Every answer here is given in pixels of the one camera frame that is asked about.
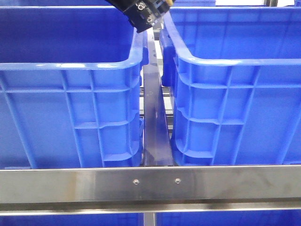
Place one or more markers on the blue plastic bin right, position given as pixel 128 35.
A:
pixel 235 77

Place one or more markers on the blue plastic bin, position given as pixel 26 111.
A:
pixel 235 77
pixel 69 88

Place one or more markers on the blue plastic bin left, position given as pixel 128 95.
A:
pixel 69 88

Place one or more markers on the blue bin far back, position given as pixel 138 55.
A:
pixel 194 3

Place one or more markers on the steel rack centre divider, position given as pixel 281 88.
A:
pixel 157 148

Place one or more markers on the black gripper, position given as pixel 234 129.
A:
pixel 142 14

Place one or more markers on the blue bin lower left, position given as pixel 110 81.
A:
pixel 126 219

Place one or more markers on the blue bin lower right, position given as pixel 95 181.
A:
pixel 231 218

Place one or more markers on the steel rack front rail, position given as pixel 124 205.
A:
pixel 149 189

